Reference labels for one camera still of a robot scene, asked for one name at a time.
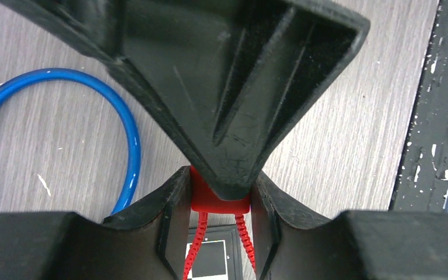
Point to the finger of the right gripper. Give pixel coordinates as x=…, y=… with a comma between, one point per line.
x=225, y=80

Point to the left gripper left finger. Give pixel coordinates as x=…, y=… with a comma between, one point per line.
x=146, y=240

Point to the black white chessboard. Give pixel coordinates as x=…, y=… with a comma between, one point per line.
x=219, y=256

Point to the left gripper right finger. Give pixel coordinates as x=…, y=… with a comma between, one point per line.
x=291, y=241

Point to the blue ring hoop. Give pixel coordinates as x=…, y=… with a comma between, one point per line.
x=134, y=143

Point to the red cable seal tag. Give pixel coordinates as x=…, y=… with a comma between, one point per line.
x=205, y=202

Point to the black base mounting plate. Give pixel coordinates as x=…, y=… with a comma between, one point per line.
x=422, y=178

